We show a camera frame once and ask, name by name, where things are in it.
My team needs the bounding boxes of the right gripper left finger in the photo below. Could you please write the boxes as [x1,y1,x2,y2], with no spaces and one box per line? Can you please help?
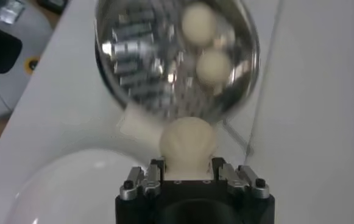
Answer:
[119,157,166,201]

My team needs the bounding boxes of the perforated steel steamer pot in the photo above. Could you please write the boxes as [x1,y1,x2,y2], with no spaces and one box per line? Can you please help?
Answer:
[94,0,261,122]

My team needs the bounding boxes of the white steamed baozi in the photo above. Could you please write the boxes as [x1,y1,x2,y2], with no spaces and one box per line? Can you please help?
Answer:
[181,2,218,47]
[196,49,233,88]
[159,116,219,180]

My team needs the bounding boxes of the white round plate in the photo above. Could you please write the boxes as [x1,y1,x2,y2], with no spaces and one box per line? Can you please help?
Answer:
[4,148,153,224]

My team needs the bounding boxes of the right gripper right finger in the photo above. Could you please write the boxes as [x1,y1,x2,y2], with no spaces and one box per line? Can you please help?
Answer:
[211,156,271,200]

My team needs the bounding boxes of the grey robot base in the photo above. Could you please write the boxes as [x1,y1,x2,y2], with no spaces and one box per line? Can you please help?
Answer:
[0,0,55,122]

